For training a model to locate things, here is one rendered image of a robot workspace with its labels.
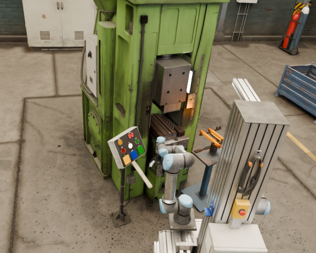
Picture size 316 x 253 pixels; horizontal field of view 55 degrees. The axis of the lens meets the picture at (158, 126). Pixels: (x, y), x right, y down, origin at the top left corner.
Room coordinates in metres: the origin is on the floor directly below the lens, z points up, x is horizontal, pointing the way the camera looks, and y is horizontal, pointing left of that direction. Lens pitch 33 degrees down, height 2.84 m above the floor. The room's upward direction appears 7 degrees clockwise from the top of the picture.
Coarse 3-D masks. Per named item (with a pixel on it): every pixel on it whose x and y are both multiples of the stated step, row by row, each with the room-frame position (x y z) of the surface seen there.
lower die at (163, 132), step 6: (156, 114) 3.07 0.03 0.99; (150, 120) 2.94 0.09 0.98; (156, 120) 2.93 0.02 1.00; (162, 120) 2.95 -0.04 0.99; (150, 126) 2.84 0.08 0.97; (156, 126) 2.82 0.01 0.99; (162, 126) 2.82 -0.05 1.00; (168, 126) 2.84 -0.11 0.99; (156, 132) 2.73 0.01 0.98; (162, 132) 2.72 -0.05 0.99; (168, 132) 2.72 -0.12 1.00; (174, 132) 2.75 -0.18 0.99; (168, 138) 2.70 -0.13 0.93
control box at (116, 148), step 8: (136, 128) 2.45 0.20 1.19; (120, 136) 2.27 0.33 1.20; (128, 136) 2.33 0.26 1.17; (136, 136) 2.40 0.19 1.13; (112, 144) 2.18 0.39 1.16; (128, 144) 2.28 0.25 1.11; (136, 144) 2.35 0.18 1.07; (112, 152) 2.18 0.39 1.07; (120, 152) 2.18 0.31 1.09; (128, 152) 2.24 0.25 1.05; (136, 152) 2.30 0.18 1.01; (144, 152) 2.37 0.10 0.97; (120, 160) 2.13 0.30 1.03; (120, 168) 2.13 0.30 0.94
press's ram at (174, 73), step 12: (156, 60) 2.79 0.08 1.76; (168, 60) 2.82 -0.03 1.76; (180, 60) 2.86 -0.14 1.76; (156, 72) 2.73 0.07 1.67; (168, 72) 2.65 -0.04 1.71; (180, 72) 2.72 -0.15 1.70; (156, 84) 2.71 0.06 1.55; (168, 84) 2.66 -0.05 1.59; (180, 84) 2.73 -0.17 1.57; (156, 96) 2.69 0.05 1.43; (168, 96) 2.67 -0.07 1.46; (180, 96) 2.74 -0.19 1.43
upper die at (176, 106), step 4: (152, 100) 2.85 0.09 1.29; (156, 104) 2.77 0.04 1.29; (168, 104) 2.67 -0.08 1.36; (172, 104) 2.70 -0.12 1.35; (176, 104) 2.73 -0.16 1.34; (180, 104) 2.75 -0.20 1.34; (160, 108) 2.71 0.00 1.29; (164, 108) 2.65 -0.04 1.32; (168, 108) 2.68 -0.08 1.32; (172, 108) 2.70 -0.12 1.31; (176, 108) 2.73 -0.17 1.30; (164, 112) 2.66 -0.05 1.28
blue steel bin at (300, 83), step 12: (288, 72) 6.02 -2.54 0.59; (300, 72) 6.33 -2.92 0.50; (312, 72) 6.34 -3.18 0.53; (288, 84) 5.92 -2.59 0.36; (300, 84) 5.68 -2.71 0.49; (312, 84) 5.46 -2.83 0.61; (276, 96) 6.05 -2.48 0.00; (288, 96) 5.81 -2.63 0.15; (300, 96) 5.57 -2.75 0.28; (312, 96) 5.36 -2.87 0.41; (312, 108) 5.28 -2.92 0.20
